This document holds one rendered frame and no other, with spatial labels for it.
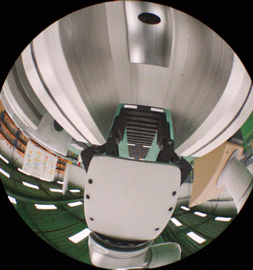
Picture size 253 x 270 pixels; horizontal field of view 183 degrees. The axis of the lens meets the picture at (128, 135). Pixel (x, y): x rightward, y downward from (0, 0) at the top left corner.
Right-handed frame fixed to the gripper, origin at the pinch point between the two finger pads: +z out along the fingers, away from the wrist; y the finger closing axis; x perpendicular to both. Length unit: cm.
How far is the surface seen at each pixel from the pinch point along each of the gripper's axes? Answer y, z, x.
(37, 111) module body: -15.0, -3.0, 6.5
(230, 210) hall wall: 758, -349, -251
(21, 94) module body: -15.1, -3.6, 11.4
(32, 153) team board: -281, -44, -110
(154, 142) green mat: 4.1, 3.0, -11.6
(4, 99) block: -34.3, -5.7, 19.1
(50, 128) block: -14.0, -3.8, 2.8
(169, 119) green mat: 4.8, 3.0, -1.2
